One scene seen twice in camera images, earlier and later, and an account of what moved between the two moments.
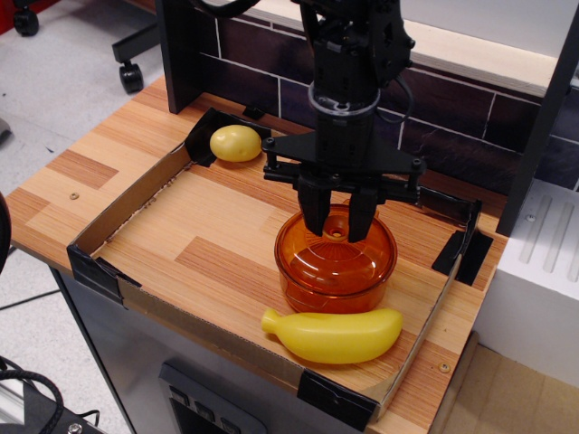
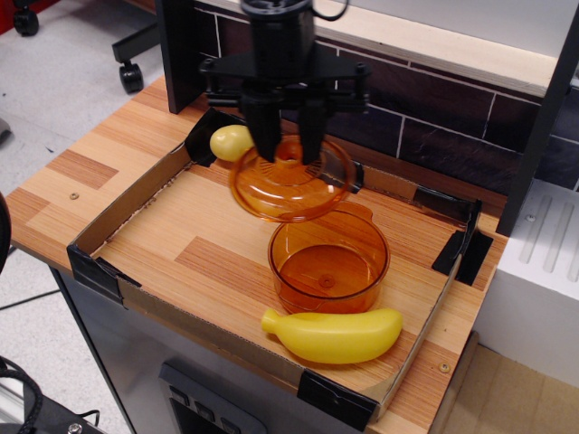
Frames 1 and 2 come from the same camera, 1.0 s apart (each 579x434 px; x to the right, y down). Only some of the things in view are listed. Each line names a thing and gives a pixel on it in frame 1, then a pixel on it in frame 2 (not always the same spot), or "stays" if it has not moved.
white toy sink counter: x=532 y=313 stays
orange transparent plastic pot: x=330 y=274 stays
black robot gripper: x=344 y=149 -> x=286 y=66
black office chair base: x=131 y=78 stays
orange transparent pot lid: x=331 y=262 -> x=289 y=189
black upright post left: x=177 y=23 stays
